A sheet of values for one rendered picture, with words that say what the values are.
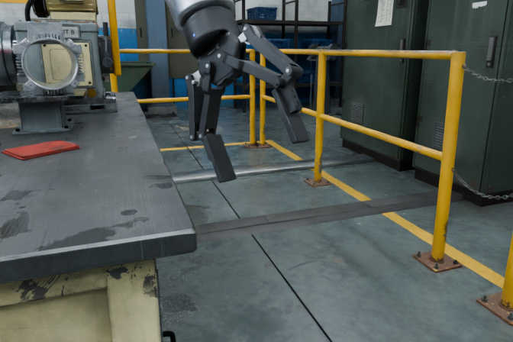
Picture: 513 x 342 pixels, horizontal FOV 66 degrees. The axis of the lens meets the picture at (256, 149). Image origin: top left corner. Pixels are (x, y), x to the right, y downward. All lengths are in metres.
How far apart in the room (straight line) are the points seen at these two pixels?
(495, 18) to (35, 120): 2.61
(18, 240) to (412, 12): 3.28
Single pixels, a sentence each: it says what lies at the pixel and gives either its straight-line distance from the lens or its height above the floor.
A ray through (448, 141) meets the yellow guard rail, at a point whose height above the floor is 0.64.
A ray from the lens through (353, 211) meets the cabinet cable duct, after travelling 2.69.
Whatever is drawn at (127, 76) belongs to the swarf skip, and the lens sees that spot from 5.97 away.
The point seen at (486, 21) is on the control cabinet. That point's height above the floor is 1.22.
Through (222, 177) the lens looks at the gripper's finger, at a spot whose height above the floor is 0.89.
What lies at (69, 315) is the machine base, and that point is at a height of 0.62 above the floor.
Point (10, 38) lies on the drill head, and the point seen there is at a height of 1.10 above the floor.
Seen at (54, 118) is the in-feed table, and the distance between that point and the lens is 1.46.
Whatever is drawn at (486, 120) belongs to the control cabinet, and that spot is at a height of 0.60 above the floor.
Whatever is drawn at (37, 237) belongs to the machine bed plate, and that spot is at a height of 0.80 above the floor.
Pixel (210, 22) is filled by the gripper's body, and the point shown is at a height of 1.10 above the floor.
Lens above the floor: 1.07
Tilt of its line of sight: 14 degrees down
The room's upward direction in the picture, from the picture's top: straight up
